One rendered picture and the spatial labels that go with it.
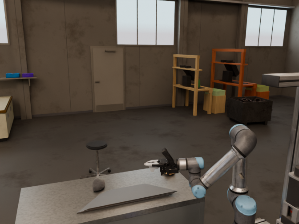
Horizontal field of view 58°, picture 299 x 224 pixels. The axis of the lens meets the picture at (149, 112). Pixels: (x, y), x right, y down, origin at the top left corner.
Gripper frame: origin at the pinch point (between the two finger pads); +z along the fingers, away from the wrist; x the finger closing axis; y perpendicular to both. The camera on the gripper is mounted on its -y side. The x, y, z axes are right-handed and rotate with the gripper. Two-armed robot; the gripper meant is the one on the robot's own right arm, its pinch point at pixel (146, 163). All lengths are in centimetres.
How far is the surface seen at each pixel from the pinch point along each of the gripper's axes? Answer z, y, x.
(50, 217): 65, 34, -2
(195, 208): -33, 50, 23
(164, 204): -9.9, 40.0, 14.9
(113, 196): 27.0, 34.9, 20.6
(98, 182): 42, 34, 39
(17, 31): 370, -121, 628
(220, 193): -94, 158, 207
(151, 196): -0.9, 37.4, 21.8
